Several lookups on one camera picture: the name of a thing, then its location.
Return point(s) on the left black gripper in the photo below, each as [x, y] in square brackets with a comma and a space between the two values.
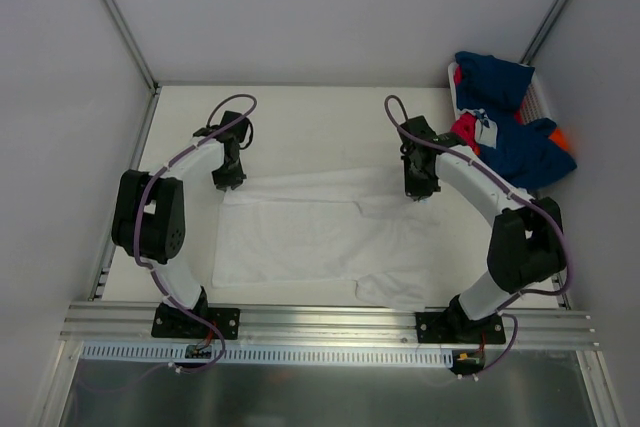
[229, 175]

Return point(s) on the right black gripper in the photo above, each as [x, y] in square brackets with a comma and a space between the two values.
[418, 183]

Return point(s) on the white t shirt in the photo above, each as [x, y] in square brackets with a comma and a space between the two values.
[348, 225]

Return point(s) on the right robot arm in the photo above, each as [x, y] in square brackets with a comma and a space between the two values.
[525, 247]

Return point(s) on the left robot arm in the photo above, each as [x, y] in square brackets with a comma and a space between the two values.
[150, 219]

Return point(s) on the pink t shirt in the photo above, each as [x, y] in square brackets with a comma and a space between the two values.
[465, 127]

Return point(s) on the blue t shirt pile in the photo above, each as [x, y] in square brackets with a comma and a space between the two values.
[493, 90]

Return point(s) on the white plastic basket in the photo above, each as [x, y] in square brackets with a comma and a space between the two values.
[533, 107]

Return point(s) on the orange t shirt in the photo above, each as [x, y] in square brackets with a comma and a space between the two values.
[559, 139]

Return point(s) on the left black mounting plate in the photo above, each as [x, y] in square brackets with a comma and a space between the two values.
[171, 323]

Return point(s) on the black mounting plate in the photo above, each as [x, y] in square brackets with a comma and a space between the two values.
[447, 328]
[171, 323]

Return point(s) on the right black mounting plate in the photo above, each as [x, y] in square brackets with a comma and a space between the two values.
[447, 328]

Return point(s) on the aluminium front rail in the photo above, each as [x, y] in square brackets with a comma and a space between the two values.
[535, 329]

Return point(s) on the left corner aluminium post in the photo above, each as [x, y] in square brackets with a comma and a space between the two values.
[123, 29]

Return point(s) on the corner aluminium post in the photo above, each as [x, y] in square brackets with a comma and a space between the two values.
[544, 30]
[123, 29]

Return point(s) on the white slotted cable duct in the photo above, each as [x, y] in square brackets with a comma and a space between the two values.
[268, 355]

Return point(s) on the right corner aluminium post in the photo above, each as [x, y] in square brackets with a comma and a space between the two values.
[544, 30]

